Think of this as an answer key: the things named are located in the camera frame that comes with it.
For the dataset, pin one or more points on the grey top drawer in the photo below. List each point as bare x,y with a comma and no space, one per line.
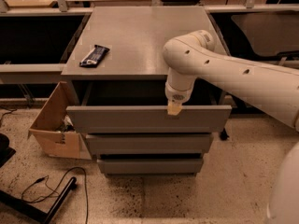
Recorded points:
140,106

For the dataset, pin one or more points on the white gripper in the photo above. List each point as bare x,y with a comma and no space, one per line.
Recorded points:
177,94

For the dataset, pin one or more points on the grey drawer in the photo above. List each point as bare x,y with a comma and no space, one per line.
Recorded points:
146,166
140,106
149,143

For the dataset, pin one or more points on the grey metal shelf frame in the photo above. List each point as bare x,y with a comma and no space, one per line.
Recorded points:
52,72

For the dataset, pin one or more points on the grey drawer cabinet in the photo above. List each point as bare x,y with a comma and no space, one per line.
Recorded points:
135,53

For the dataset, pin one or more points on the black chair base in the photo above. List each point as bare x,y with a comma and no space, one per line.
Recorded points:
6,152

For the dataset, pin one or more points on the grey middle drawer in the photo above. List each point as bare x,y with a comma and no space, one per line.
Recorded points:
149,143

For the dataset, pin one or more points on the dark blue snack bar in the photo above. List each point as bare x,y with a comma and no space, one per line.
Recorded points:
94,57

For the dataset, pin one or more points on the grey bottom drawer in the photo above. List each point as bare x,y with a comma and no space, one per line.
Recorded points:
146,166

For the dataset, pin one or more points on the cardboard box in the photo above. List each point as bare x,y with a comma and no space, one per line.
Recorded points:
50,117

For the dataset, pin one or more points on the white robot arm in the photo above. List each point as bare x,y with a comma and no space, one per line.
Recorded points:
271,88

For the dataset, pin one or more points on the trash in cardboard box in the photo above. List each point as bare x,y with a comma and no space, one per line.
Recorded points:
66,126

